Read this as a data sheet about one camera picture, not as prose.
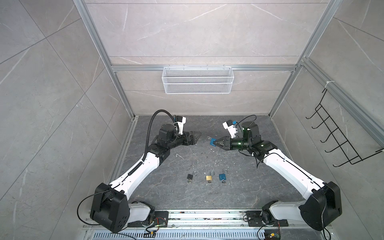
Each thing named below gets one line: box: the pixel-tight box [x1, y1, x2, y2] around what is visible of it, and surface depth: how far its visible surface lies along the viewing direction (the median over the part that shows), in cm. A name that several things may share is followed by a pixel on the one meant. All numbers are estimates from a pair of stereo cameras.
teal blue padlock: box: [219, 168, 228, 181], surface depth 90 cm
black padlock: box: [186, 174, 194, 184], surface depth 88 cm
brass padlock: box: [205, 170, 215, 181], surface depth 90 cm
